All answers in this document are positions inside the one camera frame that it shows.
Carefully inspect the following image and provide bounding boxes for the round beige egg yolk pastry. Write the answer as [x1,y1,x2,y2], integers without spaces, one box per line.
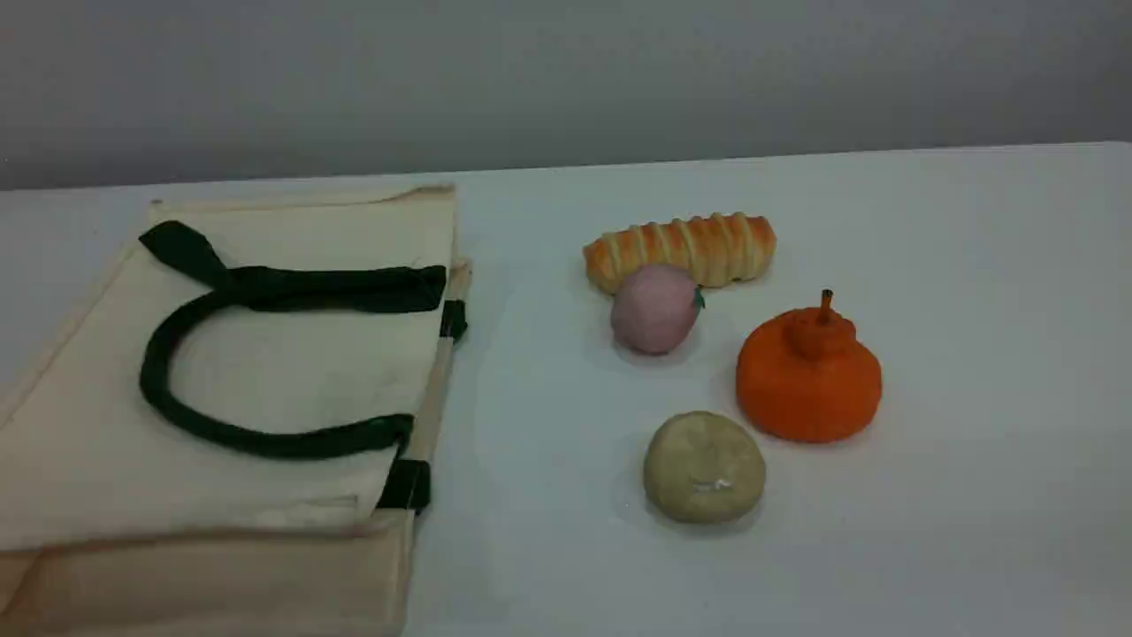
[643,411,768,524]

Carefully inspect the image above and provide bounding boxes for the orange toy fruit with stem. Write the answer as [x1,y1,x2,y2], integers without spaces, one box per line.
[736,289,883,444]

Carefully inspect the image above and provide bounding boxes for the cream canvas bag green handles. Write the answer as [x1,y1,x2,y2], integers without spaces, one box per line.
[0,183,473,637]

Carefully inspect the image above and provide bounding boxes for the pink toy peach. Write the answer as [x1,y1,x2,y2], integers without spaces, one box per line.
[610,264,706,357]

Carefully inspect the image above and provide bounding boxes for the striped golden bread roll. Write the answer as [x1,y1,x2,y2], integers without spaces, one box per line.
[583,211,778,295]

